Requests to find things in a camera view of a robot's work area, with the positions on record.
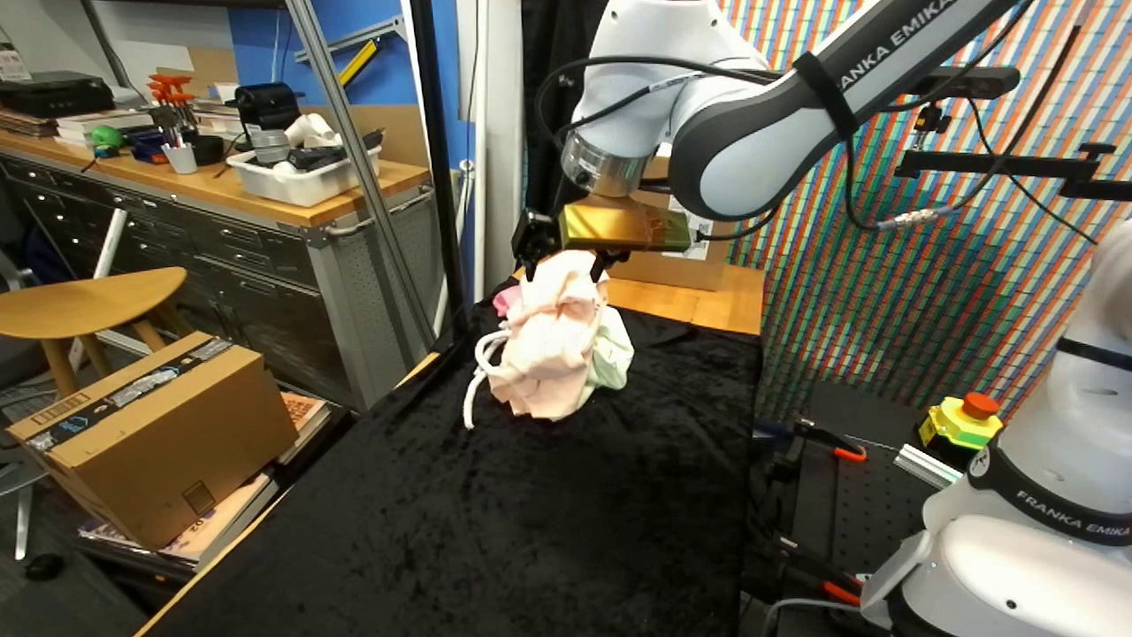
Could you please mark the wooden stool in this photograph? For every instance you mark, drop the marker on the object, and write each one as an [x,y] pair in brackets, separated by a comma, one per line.
[83,306]

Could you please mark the silver metal tube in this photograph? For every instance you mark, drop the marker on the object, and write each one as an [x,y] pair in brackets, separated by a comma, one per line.
[925,466]

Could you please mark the white plastic tray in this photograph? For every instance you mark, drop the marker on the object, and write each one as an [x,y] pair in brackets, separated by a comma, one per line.
[295,180]

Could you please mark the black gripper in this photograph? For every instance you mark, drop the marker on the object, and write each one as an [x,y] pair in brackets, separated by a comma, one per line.
[534,243]

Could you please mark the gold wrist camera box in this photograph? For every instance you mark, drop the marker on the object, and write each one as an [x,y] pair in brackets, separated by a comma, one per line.
[619,225]

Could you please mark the black perforated breadboard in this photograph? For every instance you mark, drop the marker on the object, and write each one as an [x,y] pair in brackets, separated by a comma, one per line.
[861,518]

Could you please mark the black vertical pole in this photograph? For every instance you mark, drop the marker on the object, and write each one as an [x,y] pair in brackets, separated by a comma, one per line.
[440,178]

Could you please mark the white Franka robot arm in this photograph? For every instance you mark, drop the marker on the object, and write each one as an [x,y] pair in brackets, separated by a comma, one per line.
[1063,470]

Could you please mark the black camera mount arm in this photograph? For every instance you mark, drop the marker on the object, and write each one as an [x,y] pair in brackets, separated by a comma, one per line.
[1004,165]

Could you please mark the peach cloth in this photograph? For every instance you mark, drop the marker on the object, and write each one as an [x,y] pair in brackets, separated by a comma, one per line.
[551,341]

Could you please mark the green plastic object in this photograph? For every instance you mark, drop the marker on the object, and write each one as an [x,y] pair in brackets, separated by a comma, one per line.
[103,140]

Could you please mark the orange plastic object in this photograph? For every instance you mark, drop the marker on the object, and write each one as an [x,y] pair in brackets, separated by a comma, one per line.
[171,88]

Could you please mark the yellow bar tool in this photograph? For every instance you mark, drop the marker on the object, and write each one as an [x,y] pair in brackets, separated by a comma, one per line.
[359,67]

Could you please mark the silver metal pole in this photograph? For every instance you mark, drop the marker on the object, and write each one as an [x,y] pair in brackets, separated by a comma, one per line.
[354,154]

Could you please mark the wooden top workbench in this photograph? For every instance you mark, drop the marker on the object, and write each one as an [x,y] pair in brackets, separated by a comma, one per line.
[354,270]

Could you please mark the black boxy device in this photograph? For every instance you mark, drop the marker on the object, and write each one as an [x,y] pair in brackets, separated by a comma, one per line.
[265,106]

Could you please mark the black flat case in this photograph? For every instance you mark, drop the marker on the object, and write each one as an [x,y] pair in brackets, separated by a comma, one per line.
[53,96]

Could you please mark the cardboard box with black strip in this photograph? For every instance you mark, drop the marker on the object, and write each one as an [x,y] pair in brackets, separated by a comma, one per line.
[153,447]

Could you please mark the yellow red emergency stop button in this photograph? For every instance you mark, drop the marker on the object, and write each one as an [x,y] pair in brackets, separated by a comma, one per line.
[960,426]

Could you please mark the white metal leg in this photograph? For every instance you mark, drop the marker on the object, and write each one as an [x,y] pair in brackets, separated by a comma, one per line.
[107,243]

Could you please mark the black stereo camera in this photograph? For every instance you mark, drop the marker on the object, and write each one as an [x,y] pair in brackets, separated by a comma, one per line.
[977,83]

